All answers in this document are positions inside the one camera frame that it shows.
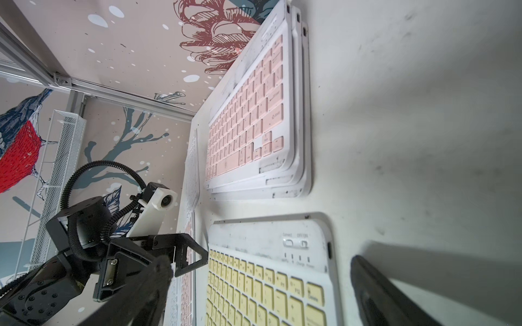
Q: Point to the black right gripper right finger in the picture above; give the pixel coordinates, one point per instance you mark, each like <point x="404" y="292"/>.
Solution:
<point x="380" y="302"/>

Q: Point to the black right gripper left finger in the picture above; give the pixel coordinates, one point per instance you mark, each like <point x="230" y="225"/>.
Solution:
<point x="141" y="302"/>

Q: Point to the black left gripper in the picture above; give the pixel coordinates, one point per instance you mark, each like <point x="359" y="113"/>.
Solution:
<point x="127" y="257"/>

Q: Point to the pink keyboard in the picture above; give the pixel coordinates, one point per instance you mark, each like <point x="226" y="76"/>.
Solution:
<point x="180" y="308"/>
<point x="251" y="134"/>
<point x="296" y="180"/>

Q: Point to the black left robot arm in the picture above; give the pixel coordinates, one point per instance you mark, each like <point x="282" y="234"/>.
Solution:
<point x="83" y="232"/>

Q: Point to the white keyboard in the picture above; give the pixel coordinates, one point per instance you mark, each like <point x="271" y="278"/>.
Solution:
<point x="192" y="180"/>

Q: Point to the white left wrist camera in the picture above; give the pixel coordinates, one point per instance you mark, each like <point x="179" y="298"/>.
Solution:
<point x="157" y="202"/>

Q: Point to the white wire mesh basket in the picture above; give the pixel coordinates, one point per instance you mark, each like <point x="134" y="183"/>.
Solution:
<point x="57" y="165"/>

